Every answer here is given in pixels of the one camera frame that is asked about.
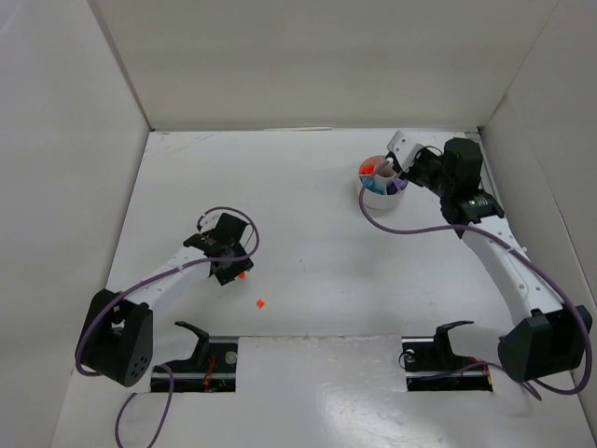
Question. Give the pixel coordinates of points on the white round divided container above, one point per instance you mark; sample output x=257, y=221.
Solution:
x=380, y=201

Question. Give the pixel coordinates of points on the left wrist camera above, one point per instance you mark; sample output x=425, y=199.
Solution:
x=207, y=222

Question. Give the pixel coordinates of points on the dark purple lego brick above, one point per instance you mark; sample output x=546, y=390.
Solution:
x=396, y=186

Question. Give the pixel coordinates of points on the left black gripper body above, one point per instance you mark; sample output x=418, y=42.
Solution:
x=231, y=270

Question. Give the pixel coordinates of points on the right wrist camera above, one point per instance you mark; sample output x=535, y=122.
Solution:
x=402, y=150

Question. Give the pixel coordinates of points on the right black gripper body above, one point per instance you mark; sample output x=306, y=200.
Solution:
x=411, y=167

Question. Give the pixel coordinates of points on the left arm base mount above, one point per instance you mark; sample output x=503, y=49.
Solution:
x=194, y=360

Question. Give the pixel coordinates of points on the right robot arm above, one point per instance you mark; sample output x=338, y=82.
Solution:
x=550, y=334

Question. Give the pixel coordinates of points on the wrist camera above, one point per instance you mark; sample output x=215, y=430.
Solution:
x=207, y=222
x=402, y=150

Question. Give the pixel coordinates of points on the orange round lego piece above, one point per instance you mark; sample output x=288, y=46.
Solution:
x=368, y=166

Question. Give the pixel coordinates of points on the aluminium rail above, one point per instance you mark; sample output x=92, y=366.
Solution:
x=487, y=182

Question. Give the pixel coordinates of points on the teal long lego brick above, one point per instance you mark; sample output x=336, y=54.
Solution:
x=368, y=182

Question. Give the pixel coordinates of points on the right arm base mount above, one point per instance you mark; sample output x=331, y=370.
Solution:
x=431, y=365

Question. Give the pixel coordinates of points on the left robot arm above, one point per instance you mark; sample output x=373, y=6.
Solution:
x=117, y=338

